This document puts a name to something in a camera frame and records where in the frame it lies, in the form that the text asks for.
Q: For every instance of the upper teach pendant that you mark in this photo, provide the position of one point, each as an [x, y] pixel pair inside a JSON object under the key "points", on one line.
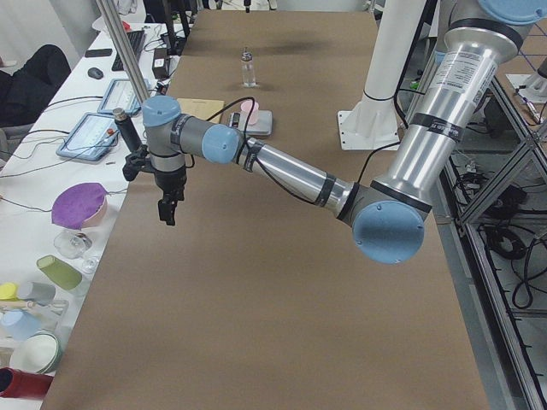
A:
{"points": [[91, 139]]}

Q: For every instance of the black water bottle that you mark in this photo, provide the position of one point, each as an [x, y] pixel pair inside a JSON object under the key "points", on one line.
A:
{"points": [[127, 129]]}

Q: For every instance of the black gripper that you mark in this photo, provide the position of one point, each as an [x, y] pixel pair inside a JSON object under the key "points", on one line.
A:
{"points": [[169, 180]]}

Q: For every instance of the black power adapter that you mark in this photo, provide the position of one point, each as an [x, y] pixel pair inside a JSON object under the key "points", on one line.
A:
{"points": [[161, 63]]}

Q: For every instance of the computer mouse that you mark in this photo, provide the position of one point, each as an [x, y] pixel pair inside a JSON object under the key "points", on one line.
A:
{"points": [[95, 73]]}

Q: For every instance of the white green bowl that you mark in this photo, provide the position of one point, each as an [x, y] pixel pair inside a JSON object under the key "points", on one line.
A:
{"points": [[38, 354]]}

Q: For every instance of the green plastic cup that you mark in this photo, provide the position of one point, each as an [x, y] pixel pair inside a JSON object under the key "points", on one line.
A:
{"points": [[59, 272]]}

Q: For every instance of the grey cup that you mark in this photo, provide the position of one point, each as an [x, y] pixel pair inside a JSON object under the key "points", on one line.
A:
{"points": [[36, 292]]}

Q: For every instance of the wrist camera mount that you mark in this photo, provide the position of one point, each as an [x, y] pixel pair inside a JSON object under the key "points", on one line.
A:
{"points": [[137, 162]]}

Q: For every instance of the red cup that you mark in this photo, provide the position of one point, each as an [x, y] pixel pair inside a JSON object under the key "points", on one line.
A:
{"points": [[24, 385]]}

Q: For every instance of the wine glass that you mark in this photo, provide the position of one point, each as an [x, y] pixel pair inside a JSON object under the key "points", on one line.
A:
{"points": [[74, 245]]}

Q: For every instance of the pink plastic cup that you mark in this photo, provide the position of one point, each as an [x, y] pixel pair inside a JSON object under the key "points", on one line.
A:
{"points": [[249, 111]]}

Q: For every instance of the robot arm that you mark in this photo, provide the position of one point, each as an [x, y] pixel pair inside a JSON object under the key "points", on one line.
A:
{"points": [[304, 67]]}

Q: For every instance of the black keyboard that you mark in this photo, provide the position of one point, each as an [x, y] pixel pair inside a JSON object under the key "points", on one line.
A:
{"points": [[136, 44]]}

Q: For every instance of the bamboo cutting board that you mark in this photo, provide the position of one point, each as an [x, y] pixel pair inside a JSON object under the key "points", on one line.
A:
{"points": [[202, 109]]}

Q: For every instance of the glass sauce bottle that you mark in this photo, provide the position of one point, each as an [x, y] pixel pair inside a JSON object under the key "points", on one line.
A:
{"points": [[248, 69]]}

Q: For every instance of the light blue cup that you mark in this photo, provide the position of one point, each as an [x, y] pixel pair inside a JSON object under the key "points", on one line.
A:
{"points": [[20, 324]]}

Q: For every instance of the black smartphone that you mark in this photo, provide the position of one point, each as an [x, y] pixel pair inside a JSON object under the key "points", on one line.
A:
{"points": [[98, 53]]}

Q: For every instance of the yellow plastic cup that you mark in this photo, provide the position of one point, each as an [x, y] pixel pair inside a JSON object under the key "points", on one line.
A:
{"points": [[8, 292]]}

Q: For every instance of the aluminium frame post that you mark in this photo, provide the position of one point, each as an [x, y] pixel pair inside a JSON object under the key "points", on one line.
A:
{"points": [[118, 34]]}

